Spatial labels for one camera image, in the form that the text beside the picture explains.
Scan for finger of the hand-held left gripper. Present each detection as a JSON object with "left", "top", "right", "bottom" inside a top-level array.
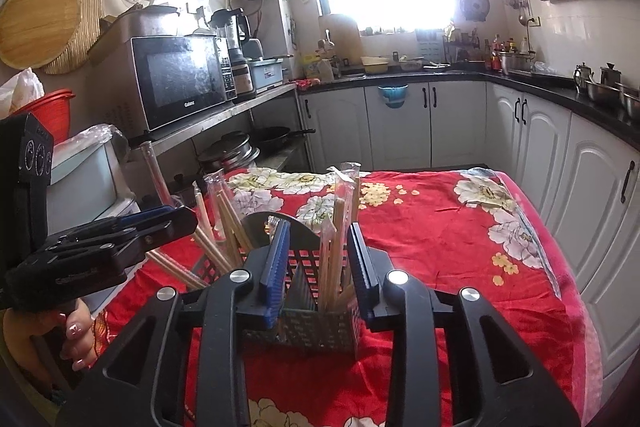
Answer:
[
  {"left": 49, "top": 205, "right": 175, "bottom": 244},
  {"left": 47, "top": 207, "right": 199, "bottom": 268}
]

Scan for round bamboo tray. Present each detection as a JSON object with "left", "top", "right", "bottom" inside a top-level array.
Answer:
[
  {"left": 42, "top": 0, "right": 106, "bottom": 75},
  {"left": 0, "top": 0, "right": 81, "bottom": 70}
]

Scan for condiment bottle cluster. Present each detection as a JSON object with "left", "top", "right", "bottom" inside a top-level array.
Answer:
[{"left": 442, "top": 29, "right": 502, "bottom": 72}]

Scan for wooden cutting board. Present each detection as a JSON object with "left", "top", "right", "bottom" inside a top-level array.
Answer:
[{"left": 326, "top": 13, "right": 361, "bottom": 58}]

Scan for black frying pan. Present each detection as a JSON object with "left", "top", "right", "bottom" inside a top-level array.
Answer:
[{"left": 252, "top": 126, "right": 317, "bottom": 154}]

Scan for blue hanging bin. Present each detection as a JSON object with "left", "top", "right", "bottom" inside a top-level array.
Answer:
[{"left": 377, "top": 83, "right": 409, "bottom": 109}]

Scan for steel bowls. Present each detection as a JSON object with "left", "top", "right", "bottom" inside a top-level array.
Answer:
[{"left": 584, "top": 81, "right": 640, "bottom": 122}]

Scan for red plastic colander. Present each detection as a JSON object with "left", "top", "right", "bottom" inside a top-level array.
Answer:
[{"left": 9, "top": 88, "right": 76, "bottom": 148}]

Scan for stacked lidded pans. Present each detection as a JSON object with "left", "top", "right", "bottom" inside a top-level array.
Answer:
[{"left": 197, "top": 132, "right": 261, "bottom": 172}]

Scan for red floral tablecloth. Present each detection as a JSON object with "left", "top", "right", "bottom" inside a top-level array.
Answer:
[{"left": 92, "top": 167, "right": 603, "bottom": 427}]

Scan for small wall fan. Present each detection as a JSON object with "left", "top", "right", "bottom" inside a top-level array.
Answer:
[{"left": 459, "top": 0, "right": 491, "bottom": 22}]

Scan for person's left hand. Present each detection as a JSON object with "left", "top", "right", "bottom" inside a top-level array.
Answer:
[{"left": 2, "top": 299, "right": 96, "bottom": 388}]

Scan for dark perforated utensil basket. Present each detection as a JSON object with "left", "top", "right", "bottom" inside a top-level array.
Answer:
[{"left": 195, "top": 211, "right": 363, "bottom": 360}]

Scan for large steel pot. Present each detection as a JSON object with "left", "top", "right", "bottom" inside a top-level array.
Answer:
[{"left": 499, "top": 51, "right": 535, "bottom": 75}]

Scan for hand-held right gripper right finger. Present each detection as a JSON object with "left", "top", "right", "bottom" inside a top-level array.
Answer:
[{"left": 346, "top": 222, "right": 586, "bottom": 427}]

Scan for yellow basin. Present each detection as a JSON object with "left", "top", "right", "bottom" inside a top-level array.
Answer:
[{"left": 360, "top": 56, "right": 391, "bottom": 74}]

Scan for silver microwave oven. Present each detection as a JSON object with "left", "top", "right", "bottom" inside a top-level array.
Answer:
[{"left": 131, "top": 35, "right": 239, "bottom": 132}]

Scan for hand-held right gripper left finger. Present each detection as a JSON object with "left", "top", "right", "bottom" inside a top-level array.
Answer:
[{"left": 55, "top": 217, "right": 292, "bottom": 427}]

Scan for black blender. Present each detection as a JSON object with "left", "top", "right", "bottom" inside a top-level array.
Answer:
[{"left": 209, "top": 8, "right": 253, "bottom": 96}]

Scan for pale green storage bin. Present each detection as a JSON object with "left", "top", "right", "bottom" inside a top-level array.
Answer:
[{"left": 47, "top": 124, "right": 131, "bottom": 218}]

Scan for white base cabinets black countertop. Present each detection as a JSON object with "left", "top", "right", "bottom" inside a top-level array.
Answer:
[{"left": 295, "top": 69, "right": 640, "bottom": 383}]

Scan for metal shelf table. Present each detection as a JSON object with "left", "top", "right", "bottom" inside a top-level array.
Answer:
[{"left": 127, "top": 82, "right": 311, "bottom": 172}]

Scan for grey lidded pot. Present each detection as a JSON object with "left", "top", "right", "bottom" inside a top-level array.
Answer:
[{"left": 89, "top": 4, "right": 182, "bottom": 64}]

